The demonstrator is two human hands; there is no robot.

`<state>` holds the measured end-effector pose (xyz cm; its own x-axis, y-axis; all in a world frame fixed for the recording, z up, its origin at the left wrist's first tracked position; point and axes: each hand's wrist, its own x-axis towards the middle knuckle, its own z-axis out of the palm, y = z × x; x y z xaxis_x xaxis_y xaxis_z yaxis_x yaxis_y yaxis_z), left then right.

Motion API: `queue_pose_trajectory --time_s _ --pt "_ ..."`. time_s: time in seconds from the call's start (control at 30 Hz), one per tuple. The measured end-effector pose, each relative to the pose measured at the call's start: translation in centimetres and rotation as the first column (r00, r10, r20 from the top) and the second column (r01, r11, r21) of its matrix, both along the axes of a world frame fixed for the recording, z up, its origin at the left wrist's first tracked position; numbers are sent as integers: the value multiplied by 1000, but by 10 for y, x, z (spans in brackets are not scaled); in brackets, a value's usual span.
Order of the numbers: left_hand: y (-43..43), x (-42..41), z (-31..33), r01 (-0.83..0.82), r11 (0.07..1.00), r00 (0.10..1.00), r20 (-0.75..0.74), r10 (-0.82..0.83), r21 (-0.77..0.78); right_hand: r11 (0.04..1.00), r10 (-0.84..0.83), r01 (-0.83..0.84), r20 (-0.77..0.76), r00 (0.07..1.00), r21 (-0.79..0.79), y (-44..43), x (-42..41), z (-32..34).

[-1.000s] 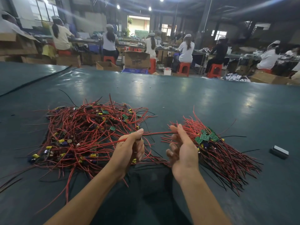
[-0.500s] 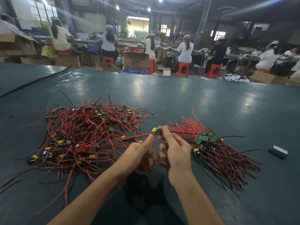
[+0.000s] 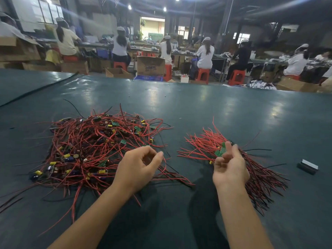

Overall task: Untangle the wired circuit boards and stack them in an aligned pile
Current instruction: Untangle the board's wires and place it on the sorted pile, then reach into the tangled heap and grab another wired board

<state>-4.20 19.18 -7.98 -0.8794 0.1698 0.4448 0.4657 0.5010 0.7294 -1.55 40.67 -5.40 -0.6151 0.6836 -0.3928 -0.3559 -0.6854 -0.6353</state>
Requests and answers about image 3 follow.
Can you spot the person's right hand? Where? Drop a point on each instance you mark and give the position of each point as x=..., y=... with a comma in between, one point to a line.
x=229, y=171

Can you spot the person's left hand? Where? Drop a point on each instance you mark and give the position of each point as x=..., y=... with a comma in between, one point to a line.
x=136, y=171

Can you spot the person's left forearm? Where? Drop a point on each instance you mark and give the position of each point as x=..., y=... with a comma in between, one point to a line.
x=88, y=223

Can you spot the person's right forearm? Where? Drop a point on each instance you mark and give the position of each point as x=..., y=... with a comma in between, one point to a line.
x=243, y=220

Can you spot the dark green table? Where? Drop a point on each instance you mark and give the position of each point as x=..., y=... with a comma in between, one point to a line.
x=269, y=116

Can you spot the small black grey block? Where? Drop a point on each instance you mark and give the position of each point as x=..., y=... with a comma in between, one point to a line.
x=307, y=166

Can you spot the heap of black white items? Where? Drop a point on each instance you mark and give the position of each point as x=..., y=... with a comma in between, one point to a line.
x=261, y=84

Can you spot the blue plastic crate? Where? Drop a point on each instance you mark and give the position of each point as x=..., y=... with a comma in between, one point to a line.
x=148, y=77

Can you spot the red plastic stool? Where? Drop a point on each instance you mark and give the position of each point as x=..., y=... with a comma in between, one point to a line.
x=237, y=77
x=167, y=72
x=120, y=65
x=293, y=77
x=70, y=58
x=203, y=75

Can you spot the yellow sack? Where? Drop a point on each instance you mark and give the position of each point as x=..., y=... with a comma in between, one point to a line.
x=53, y=57

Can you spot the large open cardboard box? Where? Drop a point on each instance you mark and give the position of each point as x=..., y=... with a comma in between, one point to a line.
x=18, y=49

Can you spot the grid window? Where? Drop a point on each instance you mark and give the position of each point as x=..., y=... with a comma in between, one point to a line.
x=46, y=12

